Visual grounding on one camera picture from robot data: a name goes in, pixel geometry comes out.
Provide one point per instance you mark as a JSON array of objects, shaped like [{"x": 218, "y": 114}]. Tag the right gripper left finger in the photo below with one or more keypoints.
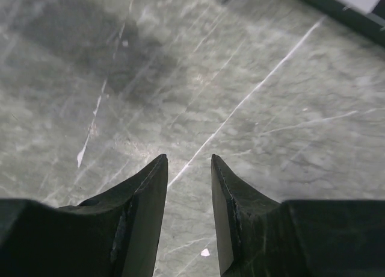
[{"x": 115, "y": 233}]

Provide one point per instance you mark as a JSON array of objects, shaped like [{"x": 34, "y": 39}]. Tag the black white chessboard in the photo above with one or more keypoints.
[{"x": 363, "y": 16}]

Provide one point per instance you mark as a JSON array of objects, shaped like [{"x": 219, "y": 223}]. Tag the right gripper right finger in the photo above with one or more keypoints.
[{"x": 257, "y": 236}]

